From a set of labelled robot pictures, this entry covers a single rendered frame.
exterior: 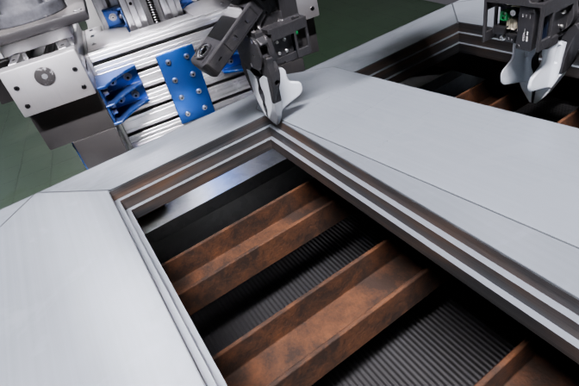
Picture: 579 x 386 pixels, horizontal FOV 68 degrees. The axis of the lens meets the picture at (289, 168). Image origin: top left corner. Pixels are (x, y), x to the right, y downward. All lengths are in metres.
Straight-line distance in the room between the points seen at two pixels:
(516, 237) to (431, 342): 0.34
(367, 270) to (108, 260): 0.34
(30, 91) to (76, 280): 0.48
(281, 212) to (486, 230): 0.40
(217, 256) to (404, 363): 0.33
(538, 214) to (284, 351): 0.34
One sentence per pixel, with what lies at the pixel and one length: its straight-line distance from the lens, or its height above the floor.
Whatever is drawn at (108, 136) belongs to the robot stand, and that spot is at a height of 0.80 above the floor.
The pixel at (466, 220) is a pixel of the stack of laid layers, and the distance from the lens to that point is 0.46.
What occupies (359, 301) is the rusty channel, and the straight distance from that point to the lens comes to 0.63.
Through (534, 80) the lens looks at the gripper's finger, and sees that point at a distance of 0.60.
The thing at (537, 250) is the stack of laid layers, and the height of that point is 0.87.
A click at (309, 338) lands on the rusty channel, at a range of 0.60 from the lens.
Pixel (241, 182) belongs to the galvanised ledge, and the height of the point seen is 0.68.
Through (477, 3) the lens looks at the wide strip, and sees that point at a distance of 1.05.
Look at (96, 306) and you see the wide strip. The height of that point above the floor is 0.87.
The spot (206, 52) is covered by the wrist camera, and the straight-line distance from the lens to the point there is 0.58.
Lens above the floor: 1.18
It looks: 34 degrees down
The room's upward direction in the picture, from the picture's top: 14 degrees counter-clockwise
